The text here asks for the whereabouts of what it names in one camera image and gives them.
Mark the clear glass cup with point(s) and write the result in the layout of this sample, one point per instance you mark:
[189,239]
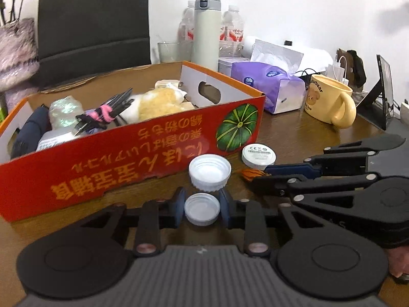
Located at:
[168,51]

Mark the white charger with cable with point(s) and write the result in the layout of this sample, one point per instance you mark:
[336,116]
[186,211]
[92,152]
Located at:
[338,70]

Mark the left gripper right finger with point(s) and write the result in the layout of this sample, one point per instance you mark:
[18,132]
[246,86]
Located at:
[247,215]

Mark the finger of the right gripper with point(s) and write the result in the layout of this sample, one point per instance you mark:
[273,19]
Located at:
[382,155]
[287,186]

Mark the orange small object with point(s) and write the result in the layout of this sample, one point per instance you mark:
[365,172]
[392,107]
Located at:
[250,174]

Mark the black photo frame stand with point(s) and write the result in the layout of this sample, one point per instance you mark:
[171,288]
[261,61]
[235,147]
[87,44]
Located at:
[377,107]

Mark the purple ceramic vase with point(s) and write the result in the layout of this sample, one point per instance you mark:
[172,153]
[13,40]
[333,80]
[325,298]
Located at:
[19,61]

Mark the black pink hair clips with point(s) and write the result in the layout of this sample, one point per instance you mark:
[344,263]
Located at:
[103,115]

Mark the yellow fluffy sponge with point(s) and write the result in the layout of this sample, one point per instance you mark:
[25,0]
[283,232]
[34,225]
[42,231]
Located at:
[162,101]

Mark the black paper bag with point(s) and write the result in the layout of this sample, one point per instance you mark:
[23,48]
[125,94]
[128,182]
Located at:
[77,38]

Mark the small white bottle cap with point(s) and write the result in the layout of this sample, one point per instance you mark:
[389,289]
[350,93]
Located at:
[202,209]

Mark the white green milk carton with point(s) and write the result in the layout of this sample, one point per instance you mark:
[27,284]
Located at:
[3,108]

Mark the dark blue cloth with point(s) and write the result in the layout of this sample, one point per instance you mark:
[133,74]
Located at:
[32,131]

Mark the plastic water bottle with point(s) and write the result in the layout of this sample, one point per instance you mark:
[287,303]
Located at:
[231,33]
[186,32]

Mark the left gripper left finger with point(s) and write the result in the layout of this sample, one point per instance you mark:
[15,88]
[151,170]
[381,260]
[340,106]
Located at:
[154,216]

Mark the purple tissue pack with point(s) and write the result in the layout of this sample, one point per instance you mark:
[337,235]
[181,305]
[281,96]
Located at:
[284,92]

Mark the clear plastic wrap ball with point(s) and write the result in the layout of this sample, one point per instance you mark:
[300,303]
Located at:
[63,112]

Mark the white thermos bottle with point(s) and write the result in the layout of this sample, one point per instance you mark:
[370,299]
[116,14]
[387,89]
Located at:
[207,23]

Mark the small beige wrapped box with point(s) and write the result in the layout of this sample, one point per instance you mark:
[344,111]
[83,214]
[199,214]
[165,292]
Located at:
[172,84]

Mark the white round lid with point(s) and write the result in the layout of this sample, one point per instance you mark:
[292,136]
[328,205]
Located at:
[209,172]

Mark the white round tin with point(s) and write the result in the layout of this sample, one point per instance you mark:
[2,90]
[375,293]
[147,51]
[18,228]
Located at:
[258,156]

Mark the red cardboard tray box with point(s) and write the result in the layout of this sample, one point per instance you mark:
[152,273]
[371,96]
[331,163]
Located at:
[226,116]

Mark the yellow bear mug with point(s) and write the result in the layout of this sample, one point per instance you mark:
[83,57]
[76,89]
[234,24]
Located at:
[330,102]

